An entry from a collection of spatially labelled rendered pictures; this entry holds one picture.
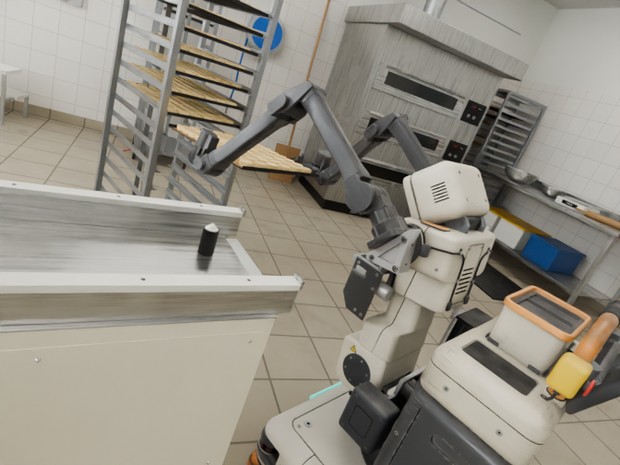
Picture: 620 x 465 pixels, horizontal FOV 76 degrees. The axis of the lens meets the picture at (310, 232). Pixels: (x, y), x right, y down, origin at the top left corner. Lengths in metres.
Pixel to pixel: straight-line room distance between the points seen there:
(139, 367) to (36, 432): 0.16
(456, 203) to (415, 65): 3.31
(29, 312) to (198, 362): 0.26
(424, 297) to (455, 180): 0.32
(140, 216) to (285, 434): 0.78
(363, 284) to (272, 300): 0.52
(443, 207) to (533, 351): 0.38
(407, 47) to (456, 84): 0.70
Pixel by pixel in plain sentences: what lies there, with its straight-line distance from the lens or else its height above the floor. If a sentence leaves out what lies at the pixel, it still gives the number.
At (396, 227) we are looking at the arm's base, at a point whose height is 0.98.
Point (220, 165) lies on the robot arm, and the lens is 1.39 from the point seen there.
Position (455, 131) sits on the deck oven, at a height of 1.19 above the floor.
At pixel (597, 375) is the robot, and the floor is 0.91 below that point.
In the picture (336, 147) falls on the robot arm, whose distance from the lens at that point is 1.09.
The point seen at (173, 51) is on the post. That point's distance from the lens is 1.93.
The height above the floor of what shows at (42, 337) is 0.83.
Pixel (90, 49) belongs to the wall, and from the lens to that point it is 4.69.
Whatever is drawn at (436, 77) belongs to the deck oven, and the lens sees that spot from 4.44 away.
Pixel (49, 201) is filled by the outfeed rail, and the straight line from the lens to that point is 0.85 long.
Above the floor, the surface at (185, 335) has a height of 0.81.
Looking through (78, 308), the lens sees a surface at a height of 0.86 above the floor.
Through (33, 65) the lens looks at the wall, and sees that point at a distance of 4.80.
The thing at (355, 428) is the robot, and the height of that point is 0.41.
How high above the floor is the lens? 1.23
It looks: 20 degrees down
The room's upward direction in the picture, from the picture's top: 20 degrees clockwise
